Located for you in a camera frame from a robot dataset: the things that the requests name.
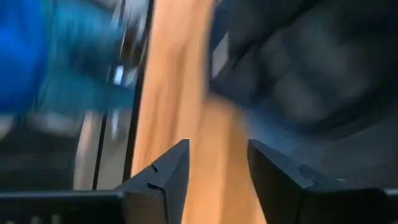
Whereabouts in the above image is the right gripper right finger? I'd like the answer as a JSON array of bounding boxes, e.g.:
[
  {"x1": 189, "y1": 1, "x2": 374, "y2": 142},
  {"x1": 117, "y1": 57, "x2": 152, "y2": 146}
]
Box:
[{"x1": 248, "y1": 139, "x2": 386, "y2": 224}]

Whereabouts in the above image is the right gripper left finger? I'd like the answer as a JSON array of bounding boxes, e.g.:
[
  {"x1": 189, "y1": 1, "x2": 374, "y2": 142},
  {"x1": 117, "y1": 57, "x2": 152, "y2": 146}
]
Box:
[{"x1": 114, "y1": 139, "x2": 190, "y2": 224}]

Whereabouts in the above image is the dark grey-blue baseball cap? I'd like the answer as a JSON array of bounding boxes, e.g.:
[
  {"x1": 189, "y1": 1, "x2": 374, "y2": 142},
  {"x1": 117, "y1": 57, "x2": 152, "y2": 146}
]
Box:
[{"x1": 207, "y1": 0, "x2": 398, "y2": 190}]

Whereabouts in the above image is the blue cloth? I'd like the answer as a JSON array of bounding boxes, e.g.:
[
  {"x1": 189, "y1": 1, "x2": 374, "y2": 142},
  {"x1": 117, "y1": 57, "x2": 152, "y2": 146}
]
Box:
[{"x1": 0, "y1": 0, "x2": 134, "y2": 114}]

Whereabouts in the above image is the black aluminium table frame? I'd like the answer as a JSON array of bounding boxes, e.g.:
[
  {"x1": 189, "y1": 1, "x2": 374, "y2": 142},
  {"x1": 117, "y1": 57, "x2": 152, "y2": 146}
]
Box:
[{"x1": 91, "y1": 0, "x2": 155, "y2": 190}]

